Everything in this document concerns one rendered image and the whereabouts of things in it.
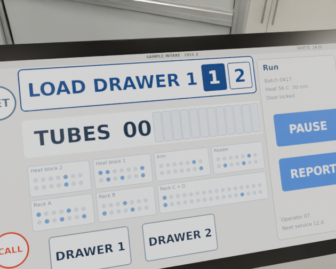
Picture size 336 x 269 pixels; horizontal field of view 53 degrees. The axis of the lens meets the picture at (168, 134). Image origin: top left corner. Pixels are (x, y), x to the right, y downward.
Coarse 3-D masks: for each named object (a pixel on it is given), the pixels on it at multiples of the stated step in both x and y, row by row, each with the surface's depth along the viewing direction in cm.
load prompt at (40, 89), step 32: (128, 64) 42; (160, 64) 43; (192, 64) 44; (224, 64) 44; (32, 96) 40; (64, 96) 41; (96, 96) 41; (128, 96) 42; (160, 96) 43; (192, 96) 43
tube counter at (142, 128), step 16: (128, 112) 42; (144, 112) 42; (160, 112) 43; (176, 112) 43; (192, 112) 43; (208, 112) 44; (224, 112) 44; (240, 112) 44; (256, 112) 45; (128, 128) 42; (144, 128) 42; (160, 128) 42; (176, 128) 43; (192, 128) 43; (208, 128) 44; (224, 128) 44; (240, 128) 44; (256, 128) 45; (128, 144) 42; (144, 144) 42
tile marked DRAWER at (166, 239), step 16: (144, 224) 41; (160, 224) 42; (176, 224) 42; (192, 224) 42; (208, 224) 43; (144, 240) 41; (160, 240) 42; (176, 240) 42; (192, 240) 42; (208, 240) 43; (160, 256) 41; (176, 256) 42
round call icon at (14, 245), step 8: (0, 232) 38; (8, 232) 39; (16, 232) 39; (24, 232) 39; (0, 240) 38; (8, 240) 39; (16, 240) 39; (24, 240) 39; (0, 248) 38; (8, 248) 39; (16, 248) 39; (24, 248) 39; (0, 256) 38; (8, 256) 38; (16, 256) 39; (24, 256) 39; (0, 264) 38; (8, 264) 38; (16, 264) 39; (24, 264) 39
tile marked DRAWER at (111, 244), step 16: (48, 240) 39; (64, 240) 40; (80, 240) 40; (96, 240) 40; (112, 240) 41; (128, 240) 41; (64, 256) 40; (80, 256) 40; (96, 256) 40; (112, 256) 40; (128, 256) 41
